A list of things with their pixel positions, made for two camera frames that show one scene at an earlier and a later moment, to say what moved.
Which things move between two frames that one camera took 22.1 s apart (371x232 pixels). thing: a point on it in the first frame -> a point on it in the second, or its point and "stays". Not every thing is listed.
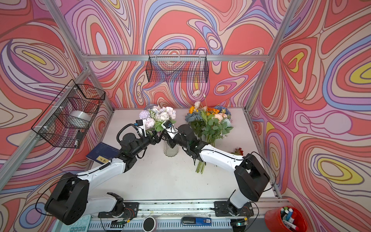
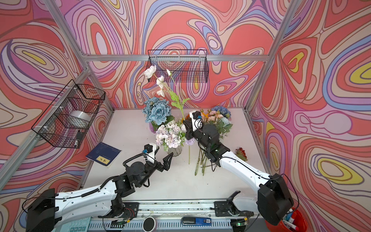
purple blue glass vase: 149,106 -> 153,126
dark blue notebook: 103,152 stays
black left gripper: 154,140 -> 165,166
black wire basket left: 66,121 stays
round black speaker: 149,224 stays
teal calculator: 83,224 stays
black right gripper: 168,137 -> 189,129
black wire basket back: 180,65 stays
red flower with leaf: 238,152 stays
